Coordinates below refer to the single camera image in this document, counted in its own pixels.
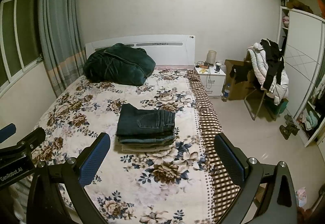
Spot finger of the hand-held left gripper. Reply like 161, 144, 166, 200
0, 123, 17, 144
16, 127, 46, 152

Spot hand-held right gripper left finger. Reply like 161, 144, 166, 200
27, 133, 111, 224

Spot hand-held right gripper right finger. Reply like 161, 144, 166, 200
214, 133, 297, 224

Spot dark blue jeans pants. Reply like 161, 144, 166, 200
116, 103, 176, 137

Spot folded beige pants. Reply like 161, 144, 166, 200
121, 146, 173, 154

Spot folded olive pants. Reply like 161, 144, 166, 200
120, 141, 174, 149

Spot brown checked bed sheet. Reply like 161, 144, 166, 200
186, 70, 242, 224

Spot folded blue jeans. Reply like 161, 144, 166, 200
118, 135, 176, 144

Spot bed with floral sheet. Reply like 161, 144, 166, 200
32, 68, 216, 224

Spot plastic water bottle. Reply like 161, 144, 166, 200
222, 83, 231, 102

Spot large cardboard box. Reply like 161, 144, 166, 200
225, 59, 266, 101

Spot dark green bag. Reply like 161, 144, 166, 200
273, 98, 289, 119

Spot white nightstand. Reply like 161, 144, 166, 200
194, 63, 226, 99

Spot pale crumpled bag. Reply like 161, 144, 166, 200
296, 187, 308, 208

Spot black garment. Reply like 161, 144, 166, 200
230, 63, 254, 85

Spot teal folded cloth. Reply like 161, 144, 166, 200
303, 110, 320, 130

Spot chair piled with clothes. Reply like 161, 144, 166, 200
247, 42, 289, 105

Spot dark green quilt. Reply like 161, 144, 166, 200
83, 43, 156, 86

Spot small beige table lamp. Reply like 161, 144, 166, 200
207, 50, 217, 67

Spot white framed window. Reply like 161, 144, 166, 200
0, 0, 43, 87

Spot black striped track clothing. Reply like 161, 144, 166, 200
260, 39, 285, 94

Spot grey green striped curtain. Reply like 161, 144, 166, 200
38, 0, 87, 99

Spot white bed headboard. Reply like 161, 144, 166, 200
85, 34, 196, 67

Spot white wardrobe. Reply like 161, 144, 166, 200
277, 5, 325, 148

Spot brown bag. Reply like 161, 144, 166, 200
281, 0, 314, 13

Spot metal frame chair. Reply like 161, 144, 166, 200
244, 89, 277, 121

